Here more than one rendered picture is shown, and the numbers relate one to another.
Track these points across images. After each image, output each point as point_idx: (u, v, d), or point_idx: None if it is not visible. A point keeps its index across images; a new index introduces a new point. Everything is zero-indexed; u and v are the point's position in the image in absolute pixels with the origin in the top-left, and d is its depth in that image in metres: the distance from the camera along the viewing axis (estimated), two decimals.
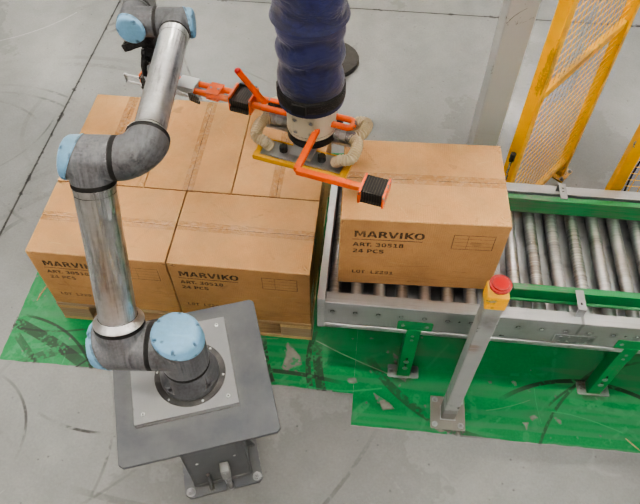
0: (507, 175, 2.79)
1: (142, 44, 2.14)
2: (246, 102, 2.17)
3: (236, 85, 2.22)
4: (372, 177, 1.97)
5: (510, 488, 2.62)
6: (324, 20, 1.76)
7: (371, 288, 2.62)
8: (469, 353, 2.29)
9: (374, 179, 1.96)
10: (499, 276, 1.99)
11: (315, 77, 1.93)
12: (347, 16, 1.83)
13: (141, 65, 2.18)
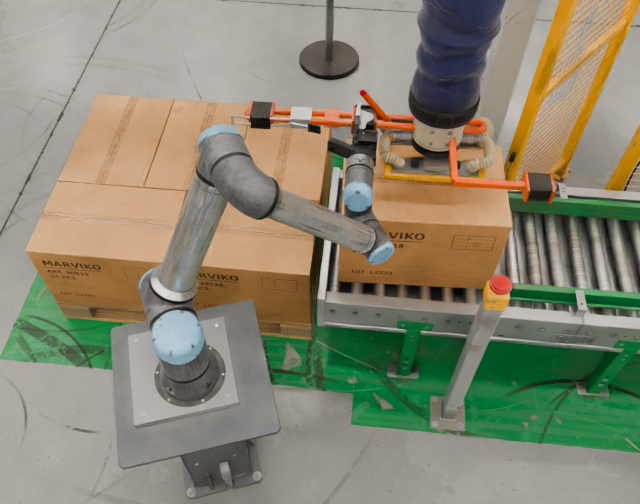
0: (507, 175, 2.79)
1: None
2: (373, 123, 2.12)
3: (354, 108, 2.16)
4: (534, 174, 1.98)
5: (510, 488, 2.62)
6: (482, 29, 1.73)
7: (371, 288, 2.62)
8: (469, 353, 2.29)
9: (537, 176, 1.97)
10: (499, 276, 1.99)
11: (459, 87, 1.90)
12: (499, 25, 1.80)
13: None
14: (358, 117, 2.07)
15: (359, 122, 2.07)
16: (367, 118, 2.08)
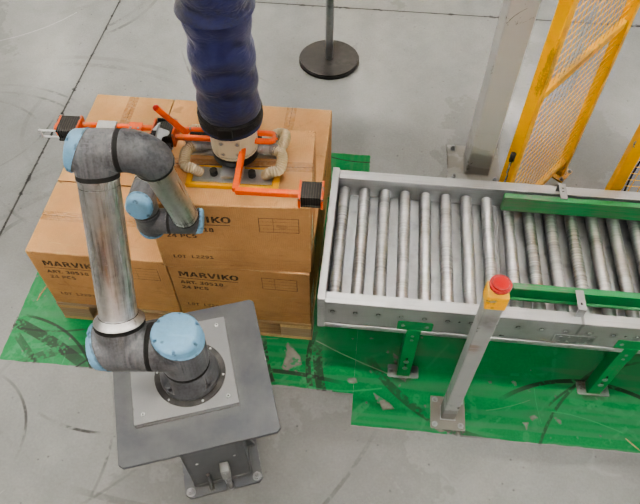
0: (507, 175, 2.79)
1: None
2: (169, 135, 2.27)
3: (155, 121, 2.31)
4: (307, 183, 2.14)
5: (510, 488, 2.62)
6: (224, 12, 1.78)
7: (371, 288, 2.62)
8: (469, 353, 2.29)
9: (309, 184, 2.13)
10: (499, 276, 1.99)
11: (228, 103, 2.06)
12: (250, 9, 1.85)
13: None
14: (154, 131, 2.25)
15: (154, 135, 2.24)
16: (163, 133, 2.25)
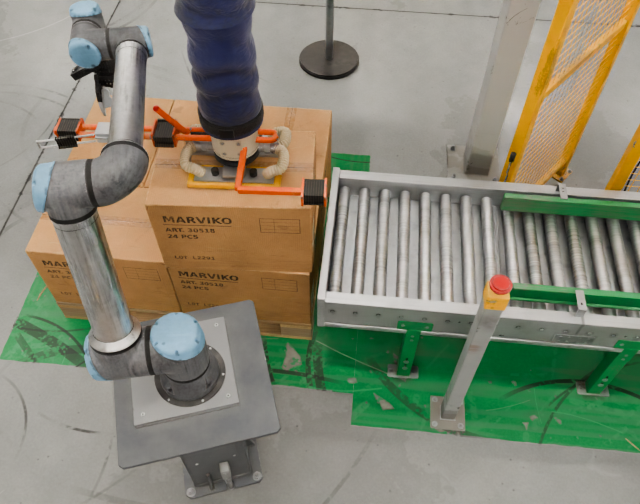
0: (507, 175, 2.79)
1: (95, 69, 2.06)
2: (170, 136, 2.26)
3: (155, 122, 2.30)
4: (310, 180, 2.14)
5: (510, 488, 2.62)
6: (224, 12, 1.78)
7: (371, 288, 2.62)
8: (469, 353, 2.29)
9: (312, 182, 2.13)
10: (499, 276, 1.99)
11: (229, 102, 2.06)
12: (250, 9, 1.85)
13: (95, 89, 2.08)
14: None
15: None
16: None
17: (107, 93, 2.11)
